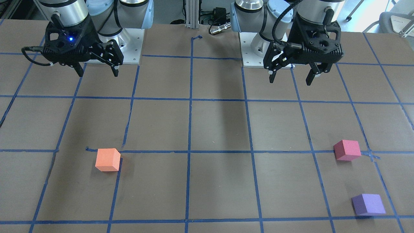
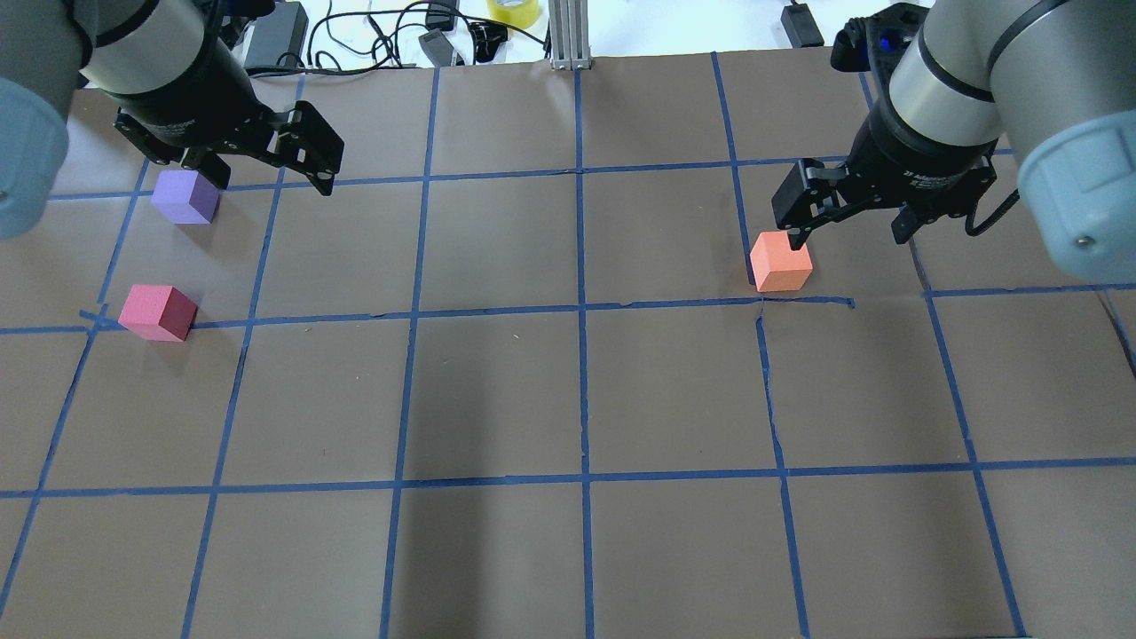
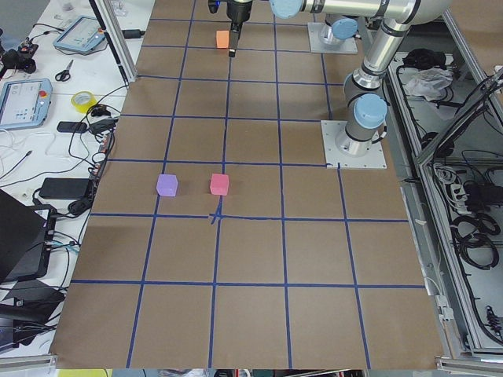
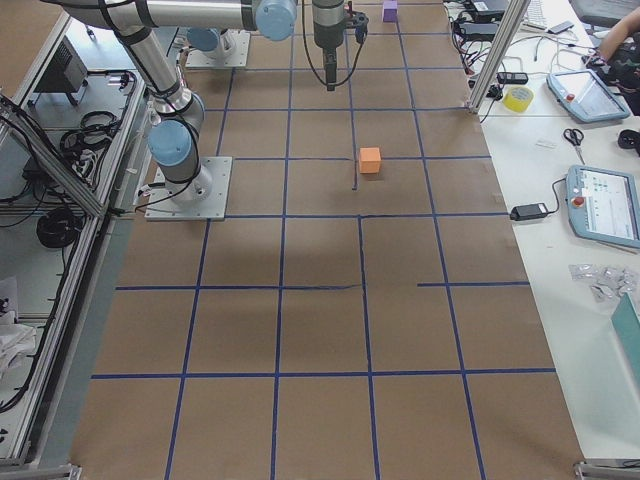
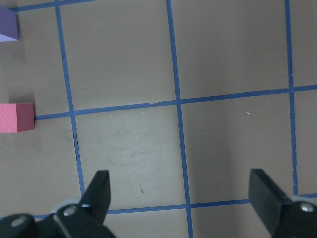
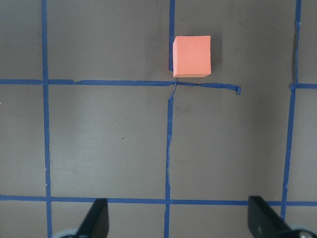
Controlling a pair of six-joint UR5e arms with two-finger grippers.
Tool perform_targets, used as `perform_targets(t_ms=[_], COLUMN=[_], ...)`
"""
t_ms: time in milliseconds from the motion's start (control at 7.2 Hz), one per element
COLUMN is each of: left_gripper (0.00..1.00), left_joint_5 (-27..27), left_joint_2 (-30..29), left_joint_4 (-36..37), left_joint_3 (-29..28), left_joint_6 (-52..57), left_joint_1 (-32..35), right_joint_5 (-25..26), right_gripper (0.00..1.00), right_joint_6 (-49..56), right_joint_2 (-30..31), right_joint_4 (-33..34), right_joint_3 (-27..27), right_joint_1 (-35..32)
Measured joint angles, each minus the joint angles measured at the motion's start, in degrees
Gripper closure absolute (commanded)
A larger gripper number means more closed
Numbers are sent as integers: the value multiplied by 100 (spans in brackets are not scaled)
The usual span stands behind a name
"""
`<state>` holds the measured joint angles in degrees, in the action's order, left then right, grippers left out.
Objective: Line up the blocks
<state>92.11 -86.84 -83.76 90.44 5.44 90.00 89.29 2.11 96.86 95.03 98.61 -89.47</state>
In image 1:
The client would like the purple foam cube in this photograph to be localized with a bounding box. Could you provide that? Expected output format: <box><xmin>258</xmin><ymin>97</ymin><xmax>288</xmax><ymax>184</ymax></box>
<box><xmin>351</xmin><ymin>194</ymin><xmax>386</xmax><ymax>216</ymax></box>

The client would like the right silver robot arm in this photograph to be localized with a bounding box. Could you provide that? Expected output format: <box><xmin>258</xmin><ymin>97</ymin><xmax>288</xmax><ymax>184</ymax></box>
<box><xmin>22</xmin><ymin>0</ymin><xmax>154</xmax><ymax>77</ymax></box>

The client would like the red foam cube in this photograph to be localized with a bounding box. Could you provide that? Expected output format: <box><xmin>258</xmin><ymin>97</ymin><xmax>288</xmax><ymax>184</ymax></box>
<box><xmin>333</xmin><ymin>140</ymin><xmax>361</xmax><ymax>161</ymax></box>

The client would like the aluminium frame post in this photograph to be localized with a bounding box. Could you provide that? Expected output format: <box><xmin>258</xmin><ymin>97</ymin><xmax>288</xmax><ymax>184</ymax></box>
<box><xmin>184</xmin><ymin>0</ymin><xmax>200</xmax><ymax>30</ymax></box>

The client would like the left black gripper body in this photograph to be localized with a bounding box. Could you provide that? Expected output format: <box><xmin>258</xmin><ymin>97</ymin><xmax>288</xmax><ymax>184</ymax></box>
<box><xmin>264</xmin><ymin>15</ymin><xmax>344</xmax><ymax>70</ymax></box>

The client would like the orange foam cube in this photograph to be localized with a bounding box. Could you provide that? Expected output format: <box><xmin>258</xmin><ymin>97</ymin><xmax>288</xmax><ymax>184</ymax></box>
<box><xmin>95</xmin><ymin>148</ymin><xmax>121</xmax><ymax>172</ymax></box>

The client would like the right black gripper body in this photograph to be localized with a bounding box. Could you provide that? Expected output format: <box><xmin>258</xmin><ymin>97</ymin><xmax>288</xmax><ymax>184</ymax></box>
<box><xmin>42</xmin><ymin>22</ymin><xmax>123</xmax><ymax>64</ymax></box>

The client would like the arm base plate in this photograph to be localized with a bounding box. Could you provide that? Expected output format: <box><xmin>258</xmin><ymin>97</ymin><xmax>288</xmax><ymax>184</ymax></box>
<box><xmin>239</xmin><ymin>32</ymin><xmax>269</xmax><ymax>68</ymax></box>
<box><xmin>99</xmin><ymin>28</ymin><xmax>145</xmax><ymax>64</ymax></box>

